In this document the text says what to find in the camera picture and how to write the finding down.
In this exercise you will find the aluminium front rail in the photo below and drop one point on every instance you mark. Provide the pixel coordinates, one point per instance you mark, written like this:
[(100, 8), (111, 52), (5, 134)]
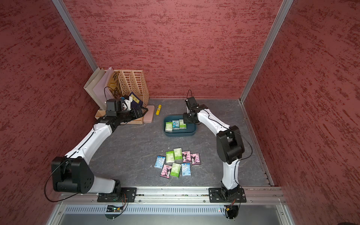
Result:
[(173, 201)]

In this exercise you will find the pink Kuromi pack right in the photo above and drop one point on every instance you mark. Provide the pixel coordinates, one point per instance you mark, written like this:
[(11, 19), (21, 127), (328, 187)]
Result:
[(195, 159)]

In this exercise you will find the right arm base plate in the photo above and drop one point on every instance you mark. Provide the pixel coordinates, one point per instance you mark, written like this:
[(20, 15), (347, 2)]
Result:
[(222, 195)]

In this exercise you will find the beige desk file organizer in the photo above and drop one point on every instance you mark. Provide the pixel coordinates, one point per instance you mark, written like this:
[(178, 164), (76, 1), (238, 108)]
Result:
[(134, 81)]

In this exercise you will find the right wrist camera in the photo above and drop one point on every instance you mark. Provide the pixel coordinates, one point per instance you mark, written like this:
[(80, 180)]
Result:
[(191, 103)]

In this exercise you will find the green tissue pack bottom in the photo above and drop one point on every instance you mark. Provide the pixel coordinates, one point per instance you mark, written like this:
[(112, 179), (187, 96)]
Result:
[(175, 170)]

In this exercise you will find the pink Kuromi pack bottom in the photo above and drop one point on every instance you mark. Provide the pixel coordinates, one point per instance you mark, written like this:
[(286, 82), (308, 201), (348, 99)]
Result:
[(166, 171)]

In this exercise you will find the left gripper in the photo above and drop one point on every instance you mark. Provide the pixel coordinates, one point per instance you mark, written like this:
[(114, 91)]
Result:
[(140, 108)]

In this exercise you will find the teal cartoon tissue pack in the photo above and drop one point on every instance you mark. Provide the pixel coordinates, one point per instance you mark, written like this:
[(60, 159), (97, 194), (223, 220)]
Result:
[(175, 124)]

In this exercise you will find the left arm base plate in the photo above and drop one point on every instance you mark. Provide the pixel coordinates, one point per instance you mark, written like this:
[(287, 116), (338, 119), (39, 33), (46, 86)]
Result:
[(121, 195)]

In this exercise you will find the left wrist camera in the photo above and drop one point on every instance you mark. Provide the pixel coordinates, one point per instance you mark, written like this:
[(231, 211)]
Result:
[(119, 104)]

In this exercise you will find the pink folder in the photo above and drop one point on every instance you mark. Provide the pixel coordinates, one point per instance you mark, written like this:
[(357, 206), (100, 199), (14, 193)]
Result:
[(99, 93)]

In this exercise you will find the teal storage box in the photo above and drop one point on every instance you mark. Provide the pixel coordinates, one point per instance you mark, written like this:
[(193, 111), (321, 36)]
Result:
[(190, 131)]

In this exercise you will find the gold patterned book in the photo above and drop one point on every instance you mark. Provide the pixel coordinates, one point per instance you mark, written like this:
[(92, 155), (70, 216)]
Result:
[(113, 87)]

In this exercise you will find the blue tissue pack bottom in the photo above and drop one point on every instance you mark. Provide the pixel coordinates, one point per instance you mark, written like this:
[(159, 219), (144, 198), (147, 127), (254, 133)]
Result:
[(186, 169)]

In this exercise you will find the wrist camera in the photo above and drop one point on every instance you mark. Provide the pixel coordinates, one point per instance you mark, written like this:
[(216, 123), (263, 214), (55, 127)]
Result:
[(191, 103), (119, 104)]

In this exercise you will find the dark blue notebook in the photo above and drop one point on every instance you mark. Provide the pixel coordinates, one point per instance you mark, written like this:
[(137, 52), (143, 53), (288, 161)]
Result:
[(136, 101)]

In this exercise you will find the blue tissue pack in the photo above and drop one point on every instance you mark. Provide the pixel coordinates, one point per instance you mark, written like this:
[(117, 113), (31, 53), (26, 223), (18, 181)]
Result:
[(160, 162), (186, 169)]

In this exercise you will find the beige folder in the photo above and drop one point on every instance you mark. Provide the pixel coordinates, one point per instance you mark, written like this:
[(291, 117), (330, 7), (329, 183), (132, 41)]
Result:
[(94, 78)]

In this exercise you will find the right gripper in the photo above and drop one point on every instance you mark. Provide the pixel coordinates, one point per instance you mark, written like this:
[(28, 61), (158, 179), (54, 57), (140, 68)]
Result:
[(186, 120)]

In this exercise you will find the pink Kuromi tissue pack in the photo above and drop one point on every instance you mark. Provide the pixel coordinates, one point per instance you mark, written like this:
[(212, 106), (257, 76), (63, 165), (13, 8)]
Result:
[(186, 157)]

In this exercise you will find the pink eraser case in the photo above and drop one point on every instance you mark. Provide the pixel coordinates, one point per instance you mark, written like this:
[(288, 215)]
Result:
[(148, 117)]

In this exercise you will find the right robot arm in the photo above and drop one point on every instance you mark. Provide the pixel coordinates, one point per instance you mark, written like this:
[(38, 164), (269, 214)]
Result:
[(230, 147)]

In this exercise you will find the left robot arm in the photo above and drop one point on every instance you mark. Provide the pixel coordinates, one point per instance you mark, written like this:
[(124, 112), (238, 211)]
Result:
[(72, 174)]

